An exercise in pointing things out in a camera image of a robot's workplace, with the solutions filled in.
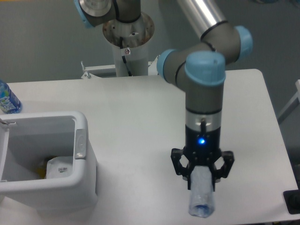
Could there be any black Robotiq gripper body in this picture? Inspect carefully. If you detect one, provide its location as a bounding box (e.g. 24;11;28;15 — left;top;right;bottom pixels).
184;126;221;168

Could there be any clear plastic bottle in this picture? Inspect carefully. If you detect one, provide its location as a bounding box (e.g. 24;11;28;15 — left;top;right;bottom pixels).
188;166;215;218

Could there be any white paper wrapper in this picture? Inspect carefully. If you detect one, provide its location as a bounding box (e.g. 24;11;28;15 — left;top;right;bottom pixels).
46;156;73;179

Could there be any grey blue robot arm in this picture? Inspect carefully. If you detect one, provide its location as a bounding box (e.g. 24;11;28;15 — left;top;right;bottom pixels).
75;0;253;185

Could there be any trash pile inside can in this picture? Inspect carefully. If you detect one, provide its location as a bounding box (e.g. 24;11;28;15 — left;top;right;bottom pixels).
35;156;56;179

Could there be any white plastic trash can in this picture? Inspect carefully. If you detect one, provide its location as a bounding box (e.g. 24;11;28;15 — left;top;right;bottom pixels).
0;112;98;210

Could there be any black clamp at table edge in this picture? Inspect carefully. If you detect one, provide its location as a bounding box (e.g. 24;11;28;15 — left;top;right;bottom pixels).
283;189;300;215

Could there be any blue labelled water bottle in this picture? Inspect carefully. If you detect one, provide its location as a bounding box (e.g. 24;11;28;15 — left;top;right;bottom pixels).
0;80;22;114

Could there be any white frame at right edge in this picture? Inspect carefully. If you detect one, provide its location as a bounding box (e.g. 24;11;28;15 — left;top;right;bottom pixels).
277;80;300;125

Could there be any white metal base frame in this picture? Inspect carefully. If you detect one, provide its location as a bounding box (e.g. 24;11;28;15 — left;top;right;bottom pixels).
80;54;166;80

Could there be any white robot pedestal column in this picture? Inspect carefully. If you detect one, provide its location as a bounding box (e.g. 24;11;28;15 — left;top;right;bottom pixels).
103;13;155;77

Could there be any black cable on pedestal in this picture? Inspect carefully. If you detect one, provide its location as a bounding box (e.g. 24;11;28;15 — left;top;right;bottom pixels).
119;36;132;77

